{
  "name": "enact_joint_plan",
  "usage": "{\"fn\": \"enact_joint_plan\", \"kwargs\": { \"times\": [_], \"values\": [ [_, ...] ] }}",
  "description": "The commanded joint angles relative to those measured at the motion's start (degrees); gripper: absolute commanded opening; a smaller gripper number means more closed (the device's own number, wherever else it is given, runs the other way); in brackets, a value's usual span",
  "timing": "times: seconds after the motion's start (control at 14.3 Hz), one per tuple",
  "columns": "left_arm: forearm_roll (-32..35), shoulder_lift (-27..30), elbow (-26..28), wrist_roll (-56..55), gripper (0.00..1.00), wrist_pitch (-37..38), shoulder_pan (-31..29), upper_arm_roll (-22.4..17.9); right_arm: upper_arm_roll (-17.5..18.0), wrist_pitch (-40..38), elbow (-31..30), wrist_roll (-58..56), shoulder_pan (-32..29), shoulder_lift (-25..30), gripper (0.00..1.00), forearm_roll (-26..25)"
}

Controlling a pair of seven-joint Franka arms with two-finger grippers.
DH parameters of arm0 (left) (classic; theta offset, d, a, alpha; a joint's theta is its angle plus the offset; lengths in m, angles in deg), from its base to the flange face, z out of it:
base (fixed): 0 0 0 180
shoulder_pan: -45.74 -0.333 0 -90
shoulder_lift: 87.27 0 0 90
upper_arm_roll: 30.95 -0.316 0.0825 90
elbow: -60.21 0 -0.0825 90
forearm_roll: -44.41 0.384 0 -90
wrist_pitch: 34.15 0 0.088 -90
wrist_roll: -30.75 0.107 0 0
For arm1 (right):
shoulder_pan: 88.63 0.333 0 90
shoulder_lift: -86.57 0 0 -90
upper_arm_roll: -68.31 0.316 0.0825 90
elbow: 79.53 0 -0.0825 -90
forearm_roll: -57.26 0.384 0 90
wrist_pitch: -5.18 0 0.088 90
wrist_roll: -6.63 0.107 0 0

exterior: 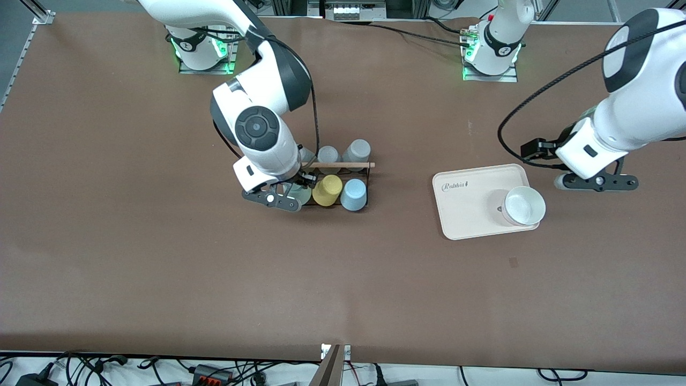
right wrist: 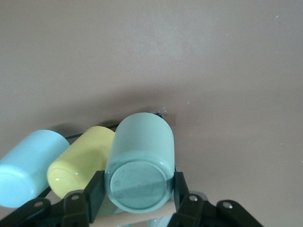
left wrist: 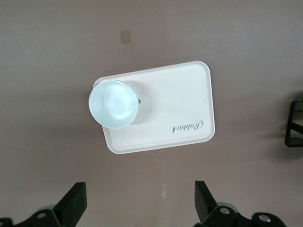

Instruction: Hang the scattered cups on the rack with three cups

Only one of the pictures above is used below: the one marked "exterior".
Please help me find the pale pink cup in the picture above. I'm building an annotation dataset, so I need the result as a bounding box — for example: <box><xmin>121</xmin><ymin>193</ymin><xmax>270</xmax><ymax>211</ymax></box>
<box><xmin>487</xmin><ymin>185</ymin><xmax>547</xmax><ymax>227</ymax></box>

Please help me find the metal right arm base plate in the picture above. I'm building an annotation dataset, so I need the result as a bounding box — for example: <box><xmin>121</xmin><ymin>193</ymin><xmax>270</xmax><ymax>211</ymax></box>
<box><xmin>178</xmin><ymin>16</ymin><xmax>240</xmax><ymax>75</ymax></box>

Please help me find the light blue cup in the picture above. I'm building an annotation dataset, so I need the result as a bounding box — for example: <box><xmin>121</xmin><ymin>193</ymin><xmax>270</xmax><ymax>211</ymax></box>
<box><xmin>340</xmin><ymin>179</ymin><xmax>368</xmax><ymax>212</ymax></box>

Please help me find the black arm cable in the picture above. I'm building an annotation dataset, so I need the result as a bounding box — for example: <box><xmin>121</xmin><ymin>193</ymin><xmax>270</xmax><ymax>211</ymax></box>
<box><xmin>257</xmin><ymin>32</ymin><xmax>321</xmax><ymax>161</ymax></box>
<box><xmin>497</xmin><ymin>20</ymin><xmax>686</xmax><ymax>170</ymax></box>

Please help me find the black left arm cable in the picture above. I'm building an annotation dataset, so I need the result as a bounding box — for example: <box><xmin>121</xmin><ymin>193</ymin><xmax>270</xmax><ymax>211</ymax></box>
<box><xmin>497</xmin><ymin>20</ymin><xmax>686</xmax><ymax>170</ymax></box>

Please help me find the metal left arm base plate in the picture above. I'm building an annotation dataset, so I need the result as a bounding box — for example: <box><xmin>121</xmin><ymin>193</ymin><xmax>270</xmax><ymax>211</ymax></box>
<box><xmin>462</xmin><ymin>29</ymin><xmax>519</xmax><ymax>82</ymax></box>

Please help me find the black power adapter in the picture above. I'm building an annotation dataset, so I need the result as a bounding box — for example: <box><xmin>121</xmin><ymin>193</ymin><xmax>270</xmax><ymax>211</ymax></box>
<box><xmin>16</xmin><ymin>372</ymin><xmax>59</xmax><ymax>386</ymax></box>

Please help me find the white mount bracket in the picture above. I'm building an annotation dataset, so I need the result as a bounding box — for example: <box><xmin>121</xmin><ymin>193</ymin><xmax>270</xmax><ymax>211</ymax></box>
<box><xmin>320</xmin><ymin>343</ymin><xmax>352</xmax><ymax>361</ymax></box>

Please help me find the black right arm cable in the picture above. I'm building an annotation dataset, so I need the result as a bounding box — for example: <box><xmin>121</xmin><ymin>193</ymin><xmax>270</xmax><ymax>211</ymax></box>
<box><xmin>257</xmin><ymin>32</ymin><xmax>321</xmax><ymax>161</ymax></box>

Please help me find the white power strip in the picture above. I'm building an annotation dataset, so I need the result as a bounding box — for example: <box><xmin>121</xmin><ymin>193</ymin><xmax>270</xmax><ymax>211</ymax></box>
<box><xmin>326</xmin><ymin>0</ymin><xmax>371</xmax><ymax>21</ymax></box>

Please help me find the beige tray with Rabbit print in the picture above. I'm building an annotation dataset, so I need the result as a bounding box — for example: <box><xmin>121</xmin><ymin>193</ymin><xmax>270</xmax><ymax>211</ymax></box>
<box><xmin>432</xmin><ymin>164</ymin><xmax>541</xmax><ymax>241</ymax></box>

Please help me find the black table cable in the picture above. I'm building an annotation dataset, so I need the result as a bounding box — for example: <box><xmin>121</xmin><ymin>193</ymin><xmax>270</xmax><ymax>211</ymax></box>
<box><xmin>426</xmin><ymin>17</ymin><xmax>475</xmax><ymax>36</ymax></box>
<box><xmin>369</xmin><ymin>23</ymin><xmax>466</xmax><ymax>46</ymax></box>

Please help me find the black orange connector box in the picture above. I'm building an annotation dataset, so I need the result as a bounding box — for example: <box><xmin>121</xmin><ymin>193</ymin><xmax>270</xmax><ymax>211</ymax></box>
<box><xmin>190</xmin><ymin>363</ymin><xmax>234</xmax><ymax>386</ymax></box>

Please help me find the brown wooden post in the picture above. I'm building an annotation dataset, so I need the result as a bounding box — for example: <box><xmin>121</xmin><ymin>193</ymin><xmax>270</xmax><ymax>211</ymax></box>
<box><xmin>309</xmin><ymin>345</ymin><xmax>344</xmax><ymax>386</ymax></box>

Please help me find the yellow plastic cup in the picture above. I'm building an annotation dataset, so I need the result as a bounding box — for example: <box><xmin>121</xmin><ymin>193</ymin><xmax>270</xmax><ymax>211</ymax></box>
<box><xmin>312</xmin><ymin>174</ymin><xmax>344</xmax><ymax>207</ymax></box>

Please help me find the aluminium edge rail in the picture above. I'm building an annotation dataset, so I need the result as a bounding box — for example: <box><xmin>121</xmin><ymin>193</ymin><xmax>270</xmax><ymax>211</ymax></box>
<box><xmin>0</xmin><ymin>12</ymin><xmax>55</xmax><ymax>112</ymax></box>

